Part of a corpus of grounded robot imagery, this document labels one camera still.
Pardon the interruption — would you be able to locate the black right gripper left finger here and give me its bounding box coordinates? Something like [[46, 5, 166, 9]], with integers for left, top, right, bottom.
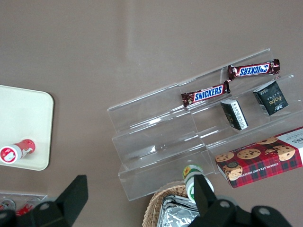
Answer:
[[55, 175, 89, 227]]

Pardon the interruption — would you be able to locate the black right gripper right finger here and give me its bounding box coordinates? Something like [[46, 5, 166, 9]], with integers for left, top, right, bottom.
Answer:
[[189, 175, 218, 218]]

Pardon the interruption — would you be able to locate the light wicker basket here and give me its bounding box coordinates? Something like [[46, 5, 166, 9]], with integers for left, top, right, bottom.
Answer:
[[142, 180, 197, 227]]

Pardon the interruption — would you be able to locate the beige plastic tray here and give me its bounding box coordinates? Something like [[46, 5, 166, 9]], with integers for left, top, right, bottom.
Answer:
[[0, 85, 55, 172]]

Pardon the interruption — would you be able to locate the green-capped yogurt bottle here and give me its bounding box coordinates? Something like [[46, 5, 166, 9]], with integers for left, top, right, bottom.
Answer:
[[181, 164, 215, 204]]

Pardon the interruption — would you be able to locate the stack of foil containers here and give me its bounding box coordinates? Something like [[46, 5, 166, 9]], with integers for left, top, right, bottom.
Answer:
[[160, 194, 202, 227]]

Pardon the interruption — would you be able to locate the clear acrylic bottle rack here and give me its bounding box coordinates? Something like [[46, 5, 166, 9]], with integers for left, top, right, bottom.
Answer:
[[0, 191, 49, 227]]

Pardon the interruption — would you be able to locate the red tartan cookie box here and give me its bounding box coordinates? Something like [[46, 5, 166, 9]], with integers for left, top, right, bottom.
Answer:
[[214, 126, 303, 189]]

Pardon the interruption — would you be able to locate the red-capped yogurt bottle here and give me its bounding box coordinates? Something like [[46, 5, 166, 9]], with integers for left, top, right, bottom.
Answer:
[[0, 139, 37, 165]]

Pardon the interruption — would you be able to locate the clear acrylic step display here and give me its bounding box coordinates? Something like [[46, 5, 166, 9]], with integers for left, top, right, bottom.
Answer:
[[107, 48, 303, 202]]

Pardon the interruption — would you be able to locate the black box with white label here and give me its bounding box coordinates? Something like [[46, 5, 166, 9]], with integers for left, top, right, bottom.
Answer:
[[220, 99, 250, 131]]

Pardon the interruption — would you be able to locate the Snickers chocolate bar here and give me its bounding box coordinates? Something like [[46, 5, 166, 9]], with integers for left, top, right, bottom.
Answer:
[[180, 80, 231, 106], [227, 59, 281, 81]]

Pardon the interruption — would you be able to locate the black box with gold print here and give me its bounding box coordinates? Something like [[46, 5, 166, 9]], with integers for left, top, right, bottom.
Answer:
[[252, 80, 289, 116]]

